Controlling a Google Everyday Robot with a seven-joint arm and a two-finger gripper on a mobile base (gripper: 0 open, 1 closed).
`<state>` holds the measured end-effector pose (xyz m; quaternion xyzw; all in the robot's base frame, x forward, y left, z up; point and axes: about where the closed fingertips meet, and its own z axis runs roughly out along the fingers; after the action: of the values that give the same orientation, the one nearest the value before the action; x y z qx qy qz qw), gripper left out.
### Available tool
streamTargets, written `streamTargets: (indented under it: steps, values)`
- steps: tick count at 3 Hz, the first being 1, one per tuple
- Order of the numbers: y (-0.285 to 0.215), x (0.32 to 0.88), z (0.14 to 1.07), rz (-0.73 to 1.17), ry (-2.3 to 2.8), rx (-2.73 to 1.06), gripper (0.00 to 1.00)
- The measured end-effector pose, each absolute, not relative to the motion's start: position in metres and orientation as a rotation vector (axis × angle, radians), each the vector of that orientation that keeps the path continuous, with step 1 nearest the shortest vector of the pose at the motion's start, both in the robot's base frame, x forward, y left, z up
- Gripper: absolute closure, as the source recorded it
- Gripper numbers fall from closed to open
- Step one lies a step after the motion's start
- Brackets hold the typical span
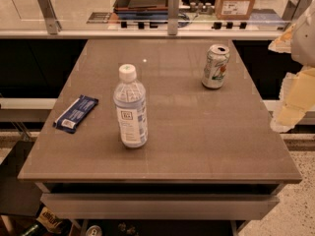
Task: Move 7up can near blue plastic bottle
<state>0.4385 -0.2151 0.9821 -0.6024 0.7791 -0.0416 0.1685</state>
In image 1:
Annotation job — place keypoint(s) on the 7up soda can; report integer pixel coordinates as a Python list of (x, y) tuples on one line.
[(215, 69)]

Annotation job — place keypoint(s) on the blue snack bar wrapper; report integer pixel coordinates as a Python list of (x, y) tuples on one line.
[(71, 118)]

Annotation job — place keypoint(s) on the middle metal bracket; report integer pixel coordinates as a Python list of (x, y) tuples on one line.
[(172, 22)]

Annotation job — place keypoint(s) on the right metal bracket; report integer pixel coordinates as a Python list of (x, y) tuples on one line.
[(294, 9)]

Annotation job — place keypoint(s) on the green glass bottle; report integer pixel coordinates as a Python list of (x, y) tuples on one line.
[(35, 229)]

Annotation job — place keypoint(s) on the grey table drawer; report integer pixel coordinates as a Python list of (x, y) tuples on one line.
[(160, 206)]

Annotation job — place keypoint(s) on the clear blue-label plastic bottle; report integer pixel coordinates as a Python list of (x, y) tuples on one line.
[(130, 103)]

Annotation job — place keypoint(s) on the cardboard box with label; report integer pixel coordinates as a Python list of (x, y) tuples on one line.
[(233, 9)]

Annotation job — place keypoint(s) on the metal bracket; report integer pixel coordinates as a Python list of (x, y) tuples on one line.
[(172, 22), (294, 9), (52, 24)]

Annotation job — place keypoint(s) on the left metal bracket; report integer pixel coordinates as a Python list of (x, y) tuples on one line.
[(52, 24)]

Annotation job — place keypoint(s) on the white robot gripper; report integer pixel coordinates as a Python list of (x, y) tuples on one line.
[(305, 38)]

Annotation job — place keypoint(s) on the dark tray stack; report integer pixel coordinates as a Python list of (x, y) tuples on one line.
[(153, 10)]

